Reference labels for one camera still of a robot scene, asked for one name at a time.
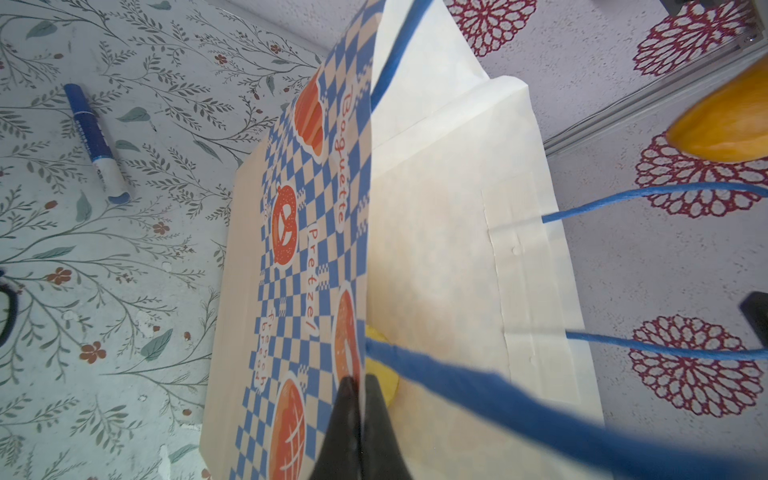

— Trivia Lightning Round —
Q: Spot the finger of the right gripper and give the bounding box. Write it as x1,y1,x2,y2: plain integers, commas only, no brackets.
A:
739,291,768,347

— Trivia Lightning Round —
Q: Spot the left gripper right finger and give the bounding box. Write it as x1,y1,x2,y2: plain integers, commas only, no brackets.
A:
360,374,412,480

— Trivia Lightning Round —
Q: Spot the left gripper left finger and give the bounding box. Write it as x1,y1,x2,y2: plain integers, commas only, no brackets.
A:
310,376,361,480

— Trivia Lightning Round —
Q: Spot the green-brown round toast slice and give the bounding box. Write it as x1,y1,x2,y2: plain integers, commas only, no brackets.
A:
366,325,400,408

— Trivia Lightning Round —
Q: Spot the long baguette bread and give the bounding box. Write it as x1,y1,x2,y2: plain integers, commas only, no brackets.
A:
666,65,767,163

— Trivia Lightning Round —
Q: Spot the blue checkered paper bag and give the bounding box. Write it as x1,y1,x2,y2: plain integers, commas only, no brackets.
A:
200,1,767,479

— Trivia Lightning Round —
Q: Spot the blue marker pen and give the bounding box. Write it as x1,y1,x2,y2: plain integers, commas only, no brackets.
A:
64,84,131,205

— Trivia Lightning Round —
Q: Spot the black alarm clock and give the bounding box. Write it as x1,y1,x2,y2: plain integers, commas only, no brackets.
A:
0,269,20,347

